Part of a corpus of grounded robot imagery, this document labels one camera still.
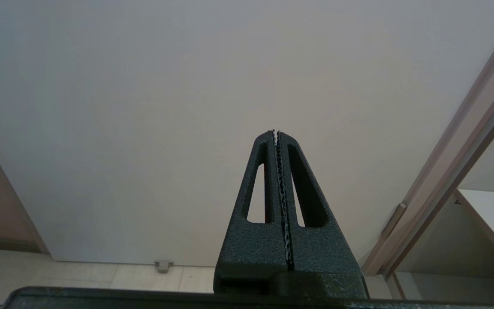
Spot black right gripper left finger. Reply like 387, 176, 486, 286
214, 130, 290, 297

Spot white room door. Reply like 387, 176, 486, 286
0, 0, 494, 267

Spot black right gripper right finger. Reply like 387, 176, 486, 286
277, 131, 368, 297

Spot small metal frame hinge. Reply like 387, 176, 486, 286
381, 203, 407, 239

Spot beige door frame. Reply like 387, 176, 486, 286
0, 118, 51, 254

